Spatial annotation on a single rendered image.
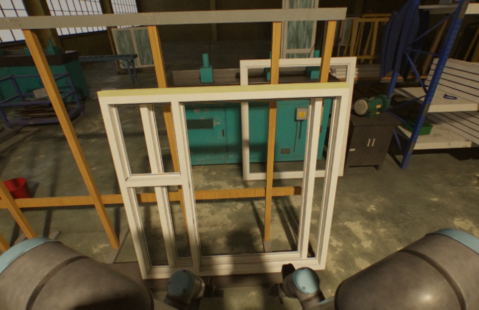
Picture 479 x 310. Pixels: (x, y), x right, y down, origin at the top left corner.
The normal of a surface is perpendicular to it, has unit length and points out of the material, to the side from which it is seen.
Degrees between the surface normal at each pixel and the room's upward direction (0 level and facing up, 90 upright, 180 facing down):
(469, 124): 90
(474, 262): 25
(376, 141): 90
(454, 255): 5
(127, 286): 53
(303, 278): 19
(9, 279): 35
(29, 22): 90
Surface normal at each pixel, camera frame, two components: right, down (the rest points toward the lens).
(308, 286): 0.11, -0.67
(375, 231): -0.02, -0.87
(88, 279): 0.46, -0.77
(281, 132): 0.04, 0.50
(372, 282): -0.72, -0.62
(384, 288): -0.61, -0.62
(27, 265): -0.13, -0.71
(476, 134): -1.00, 0.04
